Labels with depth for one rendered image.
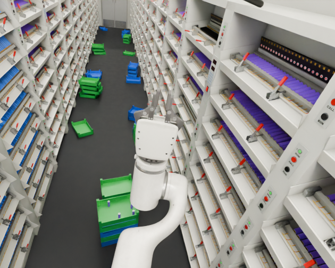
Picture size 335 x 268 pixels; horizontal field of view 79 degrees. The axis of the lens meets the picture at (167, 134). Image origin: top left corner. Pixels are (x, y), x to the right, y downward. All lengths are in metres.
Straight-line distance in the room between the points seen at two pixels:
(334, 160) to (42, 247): 2.02
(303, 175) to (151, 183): 0.45
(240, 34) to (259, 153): 0.61
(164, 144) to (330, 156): 0.43
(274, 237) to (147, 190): 0.55
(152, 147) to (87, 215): 1.76
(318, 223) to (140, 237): 0.51
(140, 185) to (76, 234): 1.62
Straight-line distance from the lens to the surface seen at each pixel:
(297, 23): 0.80
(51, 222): 2.24
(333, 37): 0.70
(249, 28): 1.20
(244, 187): 1.02
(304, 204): 0.79
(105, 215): 1.80
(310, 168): 0.73
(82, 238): 2.10
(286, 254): 0.92
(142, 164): 0.51
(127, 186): 2.15
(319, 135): 0.69
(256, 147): 0.92
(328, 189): 0.86
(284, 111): 0.80
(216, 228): 1.33
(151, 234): 0.52
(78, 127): 3.19
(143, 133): 0.49
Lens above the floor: 1.86
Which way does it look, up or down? 37 degrees down
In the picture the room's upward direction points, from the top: 10 degrees clockwise
